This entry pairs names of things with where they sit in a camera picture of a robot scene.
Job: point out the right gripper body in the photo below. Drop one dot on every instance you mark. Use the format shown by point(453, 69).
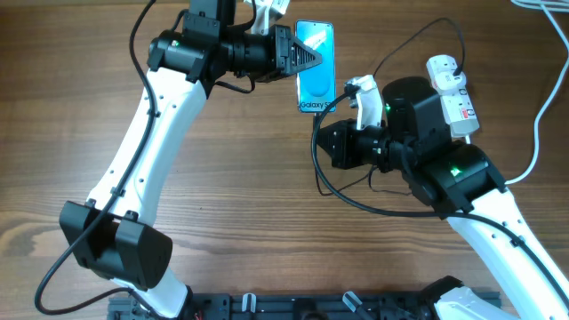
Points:
point(357, 147)

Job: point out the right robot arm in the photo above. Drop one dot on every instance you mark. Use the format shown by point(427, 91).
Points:
point(456, 181)

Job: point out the white charger adapter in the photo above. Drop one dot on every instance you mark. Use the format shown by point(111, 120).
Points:
point(447, 83)

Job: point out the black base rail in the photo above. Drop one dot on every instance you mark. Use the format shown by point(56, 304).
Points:
point(388, 305)

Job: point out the white power strip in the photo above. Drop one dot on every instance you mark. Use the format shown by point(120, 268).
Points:
point(458, 109)

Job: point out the blue screen smartphone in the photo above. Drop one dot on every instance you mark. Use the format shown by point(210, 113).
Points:
point(316, 87)

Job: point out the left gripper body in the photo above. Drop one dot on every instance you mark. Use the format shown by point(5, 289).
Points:
point(279, 34)

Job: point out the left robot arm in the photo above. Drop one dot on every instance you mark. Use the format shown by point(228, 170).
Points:
point(112, 233)

